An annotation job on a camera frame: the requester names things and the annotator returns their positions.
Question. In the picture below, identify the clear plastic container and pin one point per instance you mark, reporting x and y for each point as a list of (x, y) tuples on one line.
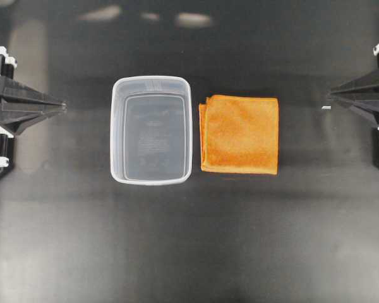
[(151, 130)]

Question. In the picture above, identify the folded orange towel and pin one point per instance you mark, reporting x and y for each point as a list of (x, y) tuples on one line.
[(239, 135)]

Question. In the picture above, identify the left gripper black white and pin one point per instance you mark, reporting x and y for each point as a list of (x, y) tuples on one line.
[(14, 119)]

